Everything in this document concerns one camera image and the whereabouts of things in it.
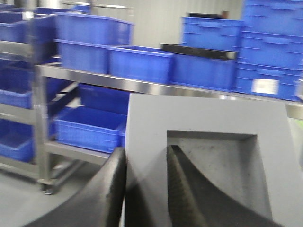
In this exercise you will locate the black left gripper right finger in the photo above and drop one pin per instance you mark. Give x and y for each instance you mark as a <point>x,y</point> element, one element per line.
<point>193,201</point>

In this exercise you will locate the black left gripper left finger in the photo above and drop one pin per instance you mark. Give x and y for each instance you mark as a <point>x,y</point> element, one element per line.
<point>98,204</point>

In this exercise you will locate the gray square foam base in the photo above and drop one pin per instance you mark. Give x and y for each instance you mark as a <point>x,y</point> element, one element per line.
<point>244,147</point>

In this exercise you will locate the background shelf with blue bins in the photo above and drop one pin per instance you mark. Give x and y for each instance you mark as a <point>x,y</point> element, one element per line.
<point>56,162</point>

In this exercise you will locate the stacked blue crates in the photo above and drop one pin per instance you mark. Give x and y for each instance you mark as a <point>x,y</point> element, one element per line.
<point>268,40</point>

